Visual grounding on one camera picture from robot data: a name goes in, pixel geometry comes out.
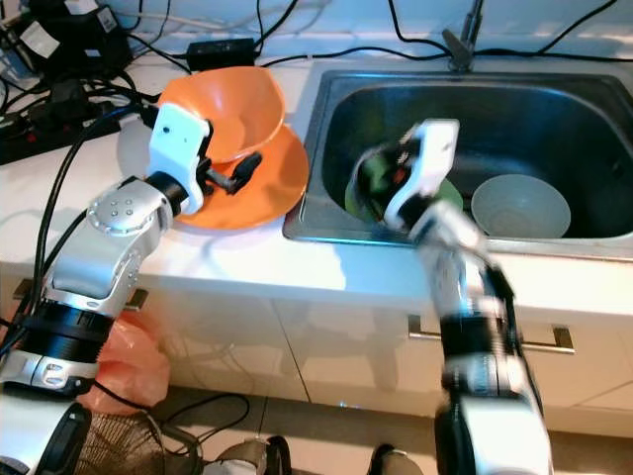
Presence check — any green plate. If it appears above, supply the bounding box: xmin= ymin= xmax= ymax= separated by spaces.
xmin=344 ymin=148 xmax=464 ymax=224

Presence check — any large black power adapter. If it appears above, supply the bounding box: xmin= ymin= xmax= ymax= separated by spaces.
xmin=15 ymin=0 xmax=135 ymax=82

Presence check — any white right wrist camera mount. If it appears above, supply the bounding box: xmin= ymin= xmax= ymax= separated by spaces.
xmin=384 ymin=119 xmax=461 ymax=231

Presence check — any stainless steel sink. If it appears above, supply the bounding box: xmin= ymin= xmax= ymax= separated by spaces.
xmin=285 ymin=67 xmax=633 ymax=260

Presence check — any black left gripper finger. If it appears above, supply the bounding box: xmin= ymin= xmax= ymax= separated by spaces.
xmin=226 ymin=150 xmax=263 ymax=194

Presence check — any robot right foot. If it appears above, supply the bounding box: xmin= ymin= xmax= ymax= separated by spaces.
xmin=366 ymin=442 xmax=431 ymax=475

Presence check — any small black power brick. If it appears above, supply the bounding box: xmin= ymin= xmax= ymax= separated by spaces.
xmin=186 ymin=38 xmax=258 ymax=70

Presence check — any dark metal faucet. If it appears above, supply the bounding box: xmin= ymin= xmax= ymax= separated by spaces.
xmin=445 ymin=0 xmax=489 ymax=70

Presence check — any white kitchen cabinet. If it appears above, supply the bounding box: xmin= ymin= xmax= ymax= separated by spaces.
xmin=0 ymin=262 xmax=633 ymax=441

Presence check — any black power strip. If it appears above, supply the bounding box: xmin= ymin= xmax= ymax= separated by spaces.
xmin=0 ymin=94 xmax=125 ymax=164

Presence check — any orange plastic plate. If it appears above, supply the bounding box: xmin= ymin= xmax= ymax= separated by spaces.
xmin=153 ymin=124 xmax=310 ymax=231

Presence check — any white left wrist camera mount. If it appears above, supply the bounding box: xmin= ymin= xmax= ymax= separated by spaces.
xmin=148 ymin=102 xmax=214 ymax=189

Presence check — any orange plastic bowl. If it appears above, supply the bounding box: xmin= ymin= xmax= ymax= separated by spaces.
xmin=158 ymin=66 xmax=288 ymax=164

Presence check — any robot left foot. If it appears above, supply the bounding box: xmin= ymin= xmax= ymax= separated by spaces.
xmin=213 ymin=433 xmax=293 ymax=475

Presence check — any thin black counter cable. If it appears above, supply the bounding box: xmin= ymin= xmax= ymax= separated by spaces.
xmin=257 ymin=42 xmax=451 ymax=70

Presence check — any black floor cable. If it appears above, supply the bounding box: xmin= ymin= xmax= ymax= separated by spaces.
xmin=163 ymin=391 xmax=253 ymax=436

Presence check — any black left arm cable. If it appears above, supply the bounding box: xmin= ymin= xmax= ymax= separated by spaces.
xmin=0 ymin=104 xmax=159 ymax=357

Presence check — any grey translucent bowl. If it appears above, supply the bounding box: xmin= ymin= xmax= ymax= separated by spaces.
xmin=471 ymin=174 xmax=573 ymax=238

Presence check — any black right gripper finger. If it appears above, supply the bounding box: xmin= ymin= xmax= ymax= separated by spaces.
xmin=359 ymin=183 xmax=392 ymax=225
xmin=354 ymin=144 xmax=387 ymax=187

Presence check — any long metal cabinet handle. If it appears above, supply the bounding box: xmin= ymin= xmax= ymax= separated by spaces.
xmin=407 ymin=315 xmax=577 ymax=355

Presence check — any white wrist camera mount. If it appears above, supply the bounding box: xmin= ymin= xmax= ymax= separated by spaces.
xmin=384 ymin=119 xmax=461 ymax=231
xmin=148 ymin=102 xmax=214 ymax=189

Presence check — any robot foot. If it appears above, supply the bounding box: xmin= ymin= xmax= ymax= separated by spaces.
xmin=366 ymin=442 xmax=431 ymax=475
xmin=213 ymin=433 xmax=293 ymax=475

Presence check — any orange plastic bag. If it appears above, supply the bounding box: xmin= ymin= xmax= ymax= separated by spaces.
xmin=10 ymin=297 xmax=164 ymax=417

